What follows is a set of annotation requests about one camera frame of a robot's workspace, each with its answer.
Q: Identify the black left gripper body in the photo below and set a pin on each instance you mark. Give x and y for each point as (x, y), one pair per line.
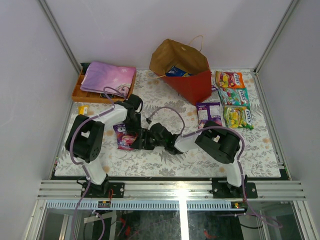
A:
(136, 135)

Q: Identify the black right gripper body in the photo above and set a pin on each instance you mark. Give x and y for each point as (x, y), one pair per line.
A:
(151, 141)

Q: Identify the purple Fox's berries candy bag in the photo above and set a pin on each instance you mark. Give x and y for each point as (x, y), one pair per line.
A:
(124, 138)

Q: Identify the yellow snack packet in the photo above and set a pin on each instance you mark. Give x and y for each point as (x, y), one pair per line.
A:
(83, 110)

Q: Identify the blue Doritos chips bag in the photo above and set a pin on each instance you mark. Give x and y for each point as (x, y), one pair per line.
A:
(175, 72)

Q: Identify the red brown paper bag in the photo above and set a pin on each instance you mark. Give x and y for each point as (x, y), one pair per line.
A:
(196, 87)

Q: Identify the green yellow candy bag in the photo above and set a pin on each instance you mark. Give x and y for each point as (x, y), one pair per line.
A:
(238, 117)

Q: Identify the orange Fox's fruits candy bag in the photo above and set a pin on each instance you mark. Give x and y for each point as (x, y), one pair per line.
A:
(233, 80)

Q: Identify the teal Fox's mint candy bag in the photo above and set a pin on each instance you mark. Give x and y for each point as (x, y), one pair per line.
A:
(234, 96)

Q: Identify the green blue snack packet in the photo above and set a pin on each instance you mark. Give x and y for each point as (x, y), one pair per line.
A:
(185, 74)

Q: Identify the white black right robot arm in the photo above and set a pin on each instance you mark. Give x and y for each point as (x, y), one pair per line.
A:
(223, 144)

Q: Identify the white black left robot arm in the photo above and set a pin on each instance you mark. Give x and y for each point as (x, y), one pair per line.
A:
(85, 139)

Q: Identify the pink purple folded cloth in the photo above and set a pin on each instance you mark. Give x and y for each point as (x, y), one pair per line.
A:
(106, 78)

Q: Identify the wooden tray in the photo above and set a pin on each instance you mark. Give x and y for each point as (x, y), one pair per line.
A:
(93, 97)

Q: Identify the aluminium front rail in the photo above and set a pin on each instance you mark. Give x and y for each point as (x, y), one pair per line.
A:
(261, 190)

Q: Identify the left aluminium frame post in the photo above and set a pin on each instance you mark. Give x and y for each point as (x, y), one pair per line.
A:
(59, 34)

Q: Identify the aluminium frame post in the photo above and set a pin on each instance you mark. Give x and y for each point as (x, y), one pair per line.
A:
(283, 22)
(59, 34)

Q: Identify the right aluminium frame post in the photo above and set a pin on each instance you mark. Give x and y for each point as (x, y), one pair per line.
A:
(283, 22)

